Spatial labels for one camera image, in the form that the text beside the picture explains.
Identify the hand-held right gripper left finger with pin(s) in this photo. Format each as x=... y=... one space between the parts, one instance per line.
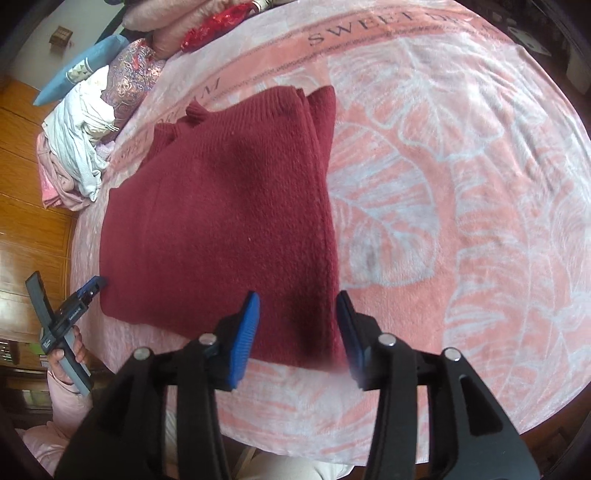
x=242 y=341

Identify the white bathroom scale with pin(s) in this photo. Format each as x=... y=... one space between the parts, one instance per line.
x=528 y=41

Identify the light blue pillow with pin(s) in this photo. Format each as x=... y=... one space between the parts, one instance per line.
x=78 y=69

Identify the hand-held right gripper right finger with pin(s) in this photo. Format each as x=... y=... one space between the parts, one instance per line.
x=351 y=337

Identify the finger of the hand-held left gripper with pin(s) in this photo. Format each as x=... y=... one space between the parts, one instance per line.
x=93 y=284

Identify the purple floral pillow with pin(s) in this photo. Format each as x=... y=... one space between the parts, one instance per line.
x=131 y=78

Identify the white crumpled garment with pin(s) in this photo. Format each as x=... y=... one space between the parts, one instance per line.
x=76 y=134

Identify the pale pink folded garment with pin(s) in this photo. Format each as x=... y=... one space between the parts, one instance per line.
x=57 y=184

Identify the pink fluffy folded blanket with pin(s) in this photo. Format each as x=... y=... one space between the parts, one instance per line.
x=173 y=39
x=161 y=11

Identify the orange wooden wardrobe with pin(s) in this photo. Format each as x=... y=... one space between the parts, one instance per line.
x=32 y=230

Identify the small wooden wall box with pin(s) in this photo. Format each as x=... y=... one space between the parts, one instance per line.
x=61 y=37

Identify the pink leaf-print blanket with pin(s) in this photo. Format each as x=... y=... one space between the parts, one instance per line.
x=461 y=207

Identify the person's left forearm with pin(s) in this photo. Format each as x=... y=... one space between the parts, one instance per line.
x=64 y=406

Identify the dark red knit sweater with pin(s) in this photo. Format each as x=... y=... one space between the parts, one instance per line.
x=221 y=217

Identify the red embroidered cushion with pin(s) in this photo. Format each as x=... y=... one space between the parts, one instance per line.
x=210 y=25

